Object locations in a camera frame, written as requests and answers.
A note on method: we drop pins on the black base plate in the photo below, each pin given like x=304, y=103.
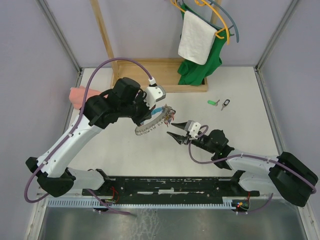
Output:
x=172, y=190

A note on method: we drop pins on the white towel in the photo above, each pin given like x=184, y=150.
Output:
x=197, y=38

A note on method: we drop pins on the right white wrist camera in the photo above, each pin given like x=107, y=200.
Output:
x=192, y=129

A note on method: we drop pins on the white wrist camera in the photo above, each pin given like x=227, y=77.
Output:
x=192, y=129
x=154, y=92

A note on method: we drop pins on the metal keyring band blue handle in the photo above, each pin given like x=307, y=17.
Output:
x=148, y=126

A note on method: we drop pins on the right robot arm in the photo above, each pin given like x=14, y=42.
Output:
x=284, y=175

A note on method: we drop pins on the green tag key right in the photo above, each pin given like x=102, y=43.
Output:
x=213, y=103

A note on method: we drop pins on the green shirt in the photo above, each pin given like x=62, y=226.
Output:
x=192, y=73

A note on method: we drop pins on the pink folded cloth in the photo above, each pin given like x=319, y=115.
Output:
x=76, y=96

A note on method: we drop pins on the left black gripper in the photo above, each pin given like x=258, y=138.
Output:
x=147, y=113

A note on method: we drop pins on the grey-blue hanger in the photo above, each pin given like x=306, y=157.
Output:
x=212, y=4

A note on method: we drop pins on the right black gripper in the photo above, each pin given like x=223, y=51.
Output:
x=180, y=139

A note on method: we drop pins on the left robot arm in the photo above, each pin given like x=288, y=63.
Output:
x=125, y=100

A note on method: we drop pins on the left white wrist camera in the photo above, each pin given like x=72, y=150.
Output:
x=154, y=92

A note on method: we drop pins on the black tag key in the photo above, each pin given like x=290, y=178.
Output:
x=225, y=104

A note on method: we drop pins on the wooden rack frame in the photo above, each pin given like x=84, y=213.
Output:
x=164, y=70

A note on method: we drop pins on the white cable duct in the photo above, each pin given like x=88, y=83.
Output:
x=91, y=202

